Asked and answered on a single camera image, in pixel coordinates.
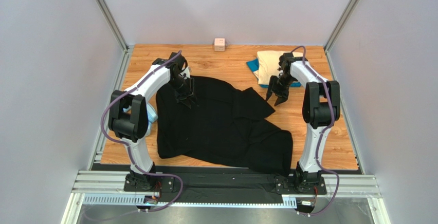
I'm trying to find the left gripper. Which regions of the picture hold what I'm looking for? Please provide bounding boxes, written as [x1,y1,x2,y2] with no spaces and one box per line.
[168,76,199,108]

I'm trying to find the light blue headphones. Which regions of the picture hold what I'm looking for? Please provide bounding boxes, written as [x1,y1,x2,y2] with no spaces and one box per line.
[122,102,158,124]

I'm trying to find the black t shirt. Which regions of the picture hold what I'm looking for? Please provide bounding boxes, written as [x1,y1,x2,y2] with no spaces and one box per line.
[155,76,293,176]

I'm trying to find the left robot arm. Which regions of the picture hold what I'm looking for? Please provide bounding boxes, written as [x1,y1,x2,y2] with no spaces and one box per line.
[101,51,196,177]

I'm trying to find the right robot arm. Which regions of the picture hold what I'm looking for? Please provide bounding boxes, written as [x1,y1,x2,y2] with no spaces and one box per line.
[266,52,340,187]

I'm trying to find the cream folded t shirt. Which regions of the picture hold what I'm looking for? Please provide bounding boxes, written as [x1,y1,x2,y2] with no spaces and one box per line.
[254,50,286,88]

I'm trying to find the blue folded t shirt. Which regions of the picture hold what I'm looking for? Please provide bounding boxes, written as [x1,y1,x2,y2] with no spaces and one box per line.
[246,58,302,88]

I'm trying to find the small beige cube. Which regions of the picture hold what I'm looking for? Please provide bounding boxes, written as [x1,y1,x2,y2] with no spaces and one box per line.
[213,38,227,52]

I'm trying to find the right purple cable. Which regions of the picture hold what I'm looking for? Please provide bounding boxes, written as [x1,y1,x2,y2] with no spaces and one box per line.
[290,46,341,217]

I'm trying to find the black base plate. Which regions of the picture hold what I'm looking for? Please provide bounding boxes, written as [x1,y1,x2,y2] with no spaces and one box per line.
[90,163,362,204]

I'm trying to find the aluminium frame rail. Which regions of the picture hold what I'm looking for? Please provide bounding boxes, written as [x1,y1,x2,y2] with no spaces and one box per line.
[62,165,390,223]

